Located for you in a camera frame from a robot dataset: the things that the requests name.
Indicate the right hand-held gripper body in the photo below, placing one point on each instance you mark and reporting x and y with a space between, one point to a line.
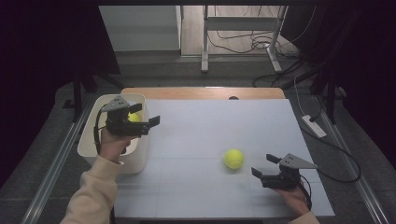
285 180

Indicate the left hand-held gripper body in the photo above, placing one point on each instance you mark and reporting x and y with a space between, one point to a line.
120 123

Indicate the yellow tennis ball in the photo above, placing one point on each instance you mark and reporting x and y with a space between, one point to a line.
233 158
134 117

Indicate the white plastic bin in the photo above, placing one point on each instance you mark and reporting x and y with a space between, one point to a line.
90 137

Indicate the person's right hand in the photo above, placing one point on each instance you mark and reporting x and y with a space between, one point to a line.
295 200

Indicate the person's left hand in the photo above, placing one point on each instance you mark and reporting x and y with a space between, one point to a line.
112 146

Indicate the white table cover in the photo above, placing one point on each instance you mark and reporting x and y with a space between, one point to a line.
202 130

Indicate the white power strip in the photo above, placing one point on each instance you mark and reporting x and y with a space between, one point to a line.
314 127

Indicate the black stand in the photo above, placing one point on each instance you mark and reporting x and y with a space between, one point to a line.
330 93
77 93

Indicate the wooden table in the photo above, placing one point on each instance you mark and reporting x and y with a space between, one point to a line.
202 93

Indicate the white cabinet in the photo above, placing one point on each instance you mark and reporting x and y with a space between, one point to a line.
140 28

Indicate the aluminium rail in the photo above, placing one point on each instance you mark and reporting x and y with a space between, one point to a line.
53 171
351 161

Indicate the white metal frame stand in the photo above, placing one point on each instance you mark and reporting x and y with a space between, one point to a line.
239 23

